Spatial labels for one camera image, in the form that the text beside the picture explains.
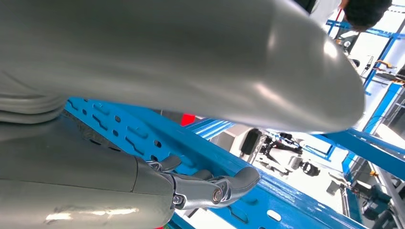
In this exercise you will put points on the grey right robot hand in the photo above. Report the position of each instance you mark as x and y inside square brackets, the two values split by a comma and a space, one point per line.
[158, 47]

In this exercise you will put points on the blue metal shelf rack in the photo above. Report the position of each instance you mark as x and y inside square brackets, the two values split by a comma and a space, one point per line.
[284, 202]
[364, 148]

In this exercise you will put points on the black and white machine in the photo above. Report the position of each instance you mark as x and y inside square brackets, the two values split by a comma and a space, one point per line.
[251, 142]

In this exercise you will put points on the person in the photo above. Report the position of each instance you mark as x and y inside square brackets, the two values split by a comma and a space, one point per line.
[367, 12]

